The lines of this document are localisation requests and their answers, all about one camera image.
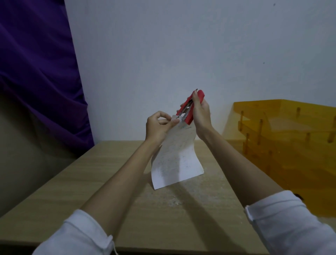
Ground person's right hand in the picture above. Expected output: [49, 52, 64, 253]
[180, 90, 213, 140]

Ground orange acrylic document tray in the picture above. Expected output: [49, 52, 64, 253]
[227, 99, 336, 217]

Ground purple curtain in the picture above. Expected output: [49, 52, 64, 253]
[0, 0, 95, 159]

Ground white printed paper sheets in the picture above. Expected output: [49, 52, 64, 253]
[151, 115, 205, 191]

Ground person's left hand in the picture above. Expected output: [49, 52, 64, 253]
[145, 111, 181, 144]

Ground person's right forearm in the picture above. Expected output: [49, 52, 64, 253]
[202, 128, 336, 255]

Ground red stapler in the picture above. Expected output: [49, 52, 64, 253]
[176, 89, 205, 125]

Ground person's left forearm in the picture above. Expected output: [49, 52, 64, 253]
[32, 139, 164, 255]

